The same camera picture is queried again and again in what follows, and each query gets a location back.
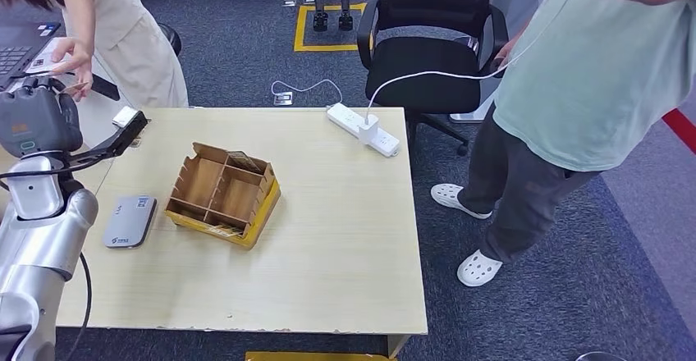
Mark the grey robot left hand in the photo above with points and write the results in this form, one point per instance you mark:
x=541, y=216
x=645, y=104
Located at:
x=35, y=119

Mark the person's hand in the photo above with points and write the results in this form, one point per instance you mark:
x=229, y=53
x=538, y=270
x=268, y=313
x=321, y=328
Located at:
x=79, y=62

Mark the person's right hand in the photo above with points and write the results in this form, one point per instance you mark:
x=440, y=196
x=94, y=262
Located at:
x=503, y=55

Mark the brown ID card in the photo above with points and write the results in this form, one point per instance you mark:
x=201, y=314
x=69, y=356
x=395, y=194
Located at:
x=72, y=88

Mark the white printed card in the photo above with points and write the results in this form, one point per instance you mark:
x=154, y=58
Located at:
x=41, y=60

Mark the wooden compartment box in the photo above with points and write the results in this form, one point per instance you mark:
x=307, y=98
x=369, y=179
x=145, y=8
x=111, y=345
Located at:
x=228, y=195

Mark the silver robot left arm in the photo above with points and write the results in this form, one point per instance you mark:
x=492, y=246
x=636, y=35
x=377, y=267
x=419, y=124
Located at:
x=43, y=228

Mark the person's forearm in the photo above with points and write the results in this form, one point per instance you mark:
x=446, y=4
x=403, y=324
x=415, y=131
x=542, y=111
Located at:
x=79, y=5

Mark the person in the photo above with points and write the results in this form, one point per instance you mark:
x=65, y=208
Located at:
x=136, y=43
x=592, y=76

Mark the picture card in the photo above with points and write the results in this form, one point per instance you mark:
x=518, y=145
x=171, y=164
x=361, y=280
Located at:
x=136, y=143

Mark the grey card reader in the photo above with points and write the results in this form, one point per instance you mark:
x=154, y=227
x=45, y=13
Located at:
x=129, y=222

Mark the patterned card in box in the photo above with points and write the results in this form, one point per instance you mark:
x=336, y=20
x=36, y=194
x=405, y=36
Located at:
x=246, y=162

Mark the yellow card in slot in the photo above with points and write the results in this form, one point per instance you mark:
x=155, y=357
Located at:
x=224, y=231

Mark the white desk stand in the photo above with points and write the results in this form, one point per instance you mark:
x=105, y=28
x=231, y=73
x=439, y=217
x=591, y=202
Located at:
x=100, y=116

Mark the dark laptop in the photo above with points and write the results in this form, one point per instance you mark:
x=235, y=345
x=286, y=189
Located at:
x=19, y=48

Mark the black office chair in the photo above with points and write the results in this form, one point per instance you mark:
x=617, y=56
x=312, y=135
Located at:
x=421, y=68

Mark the black stool base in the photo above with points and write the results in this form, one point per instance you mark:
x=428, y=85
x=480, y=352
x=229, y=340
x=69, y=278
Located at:
x=171, y=39

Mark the white clog shoe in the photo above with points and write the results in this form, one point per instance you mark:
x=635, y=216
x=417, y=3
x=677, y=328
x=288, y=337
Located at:
x=477, y=269
x=454, y=196

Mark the white charger plug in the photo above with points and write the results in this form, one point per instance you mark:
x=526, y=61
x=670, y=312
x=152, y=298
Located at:
x=368, y=130

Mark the white power strip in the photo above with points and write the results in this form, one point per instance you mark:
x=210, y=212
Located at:
x=341, y=115

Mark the red floor tape line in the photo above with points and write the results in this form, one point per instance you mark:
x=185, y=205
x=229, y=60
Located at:
x=682, y=127

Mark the yellow floor tape square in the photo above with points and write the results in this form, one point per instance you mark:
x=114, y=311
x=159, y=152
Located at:
x=298, y=29

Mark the silver floor socket plate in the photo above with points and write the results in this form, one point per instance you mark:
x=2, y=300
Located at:
x=282, y=99

